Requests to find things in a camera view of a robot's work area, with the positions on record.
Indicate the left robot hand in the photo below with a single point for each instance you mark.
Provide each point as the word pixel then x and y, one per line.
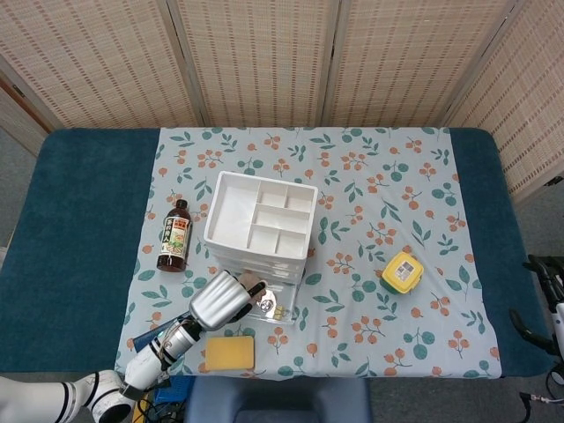
pixel 216 302

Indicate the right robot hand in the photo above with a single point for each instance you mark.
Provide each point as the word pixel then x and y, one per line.
pixel 558 317

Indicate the clear plastic bottom drawer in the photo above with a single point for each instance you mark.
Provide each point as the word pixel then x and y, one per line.
pixel 284 295

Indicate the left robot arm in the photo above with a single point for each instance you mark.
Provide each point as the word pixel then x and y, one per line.
pixel 145 368

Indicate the white plastic drawer organizer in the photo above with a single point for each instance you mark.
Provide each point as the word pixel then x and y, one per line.
pixel 233 211

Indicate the yellow sponge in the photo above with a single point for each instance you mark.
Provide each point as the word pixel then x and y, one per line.
pixel 230 353

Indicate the yellow binder clips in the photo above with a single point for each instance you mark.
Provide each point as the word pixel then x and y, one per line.
pixel 278 312

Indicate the brown sauce bottle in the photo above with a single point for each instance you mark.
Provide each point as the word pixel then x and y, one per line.
pixel 175 240

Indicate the dark blue long box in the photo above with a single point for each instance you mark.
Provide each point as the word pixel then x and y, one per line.
pixel 147 337

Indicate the blue plastic crate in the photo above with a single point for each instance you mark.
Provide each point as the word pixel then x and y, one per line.
pixel 176 390

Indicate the blue chair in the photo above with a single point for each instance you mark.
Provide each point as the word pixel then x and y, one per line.
pixel 286 401

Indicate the teal table cover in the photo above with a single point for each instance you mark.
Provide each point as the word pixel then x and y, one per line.
pixel 79 247

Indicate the green container yellow lid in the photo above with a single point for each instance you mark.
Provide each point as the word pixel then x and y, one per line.
pixel 402 273

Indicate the floral fruit print tablecloth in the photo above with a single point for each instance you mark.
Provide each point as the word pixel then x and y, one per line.
pixel 361 211

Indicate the bamboo folding screen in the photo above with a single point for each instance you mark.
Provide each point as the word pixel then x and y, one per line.
pixel 264 61

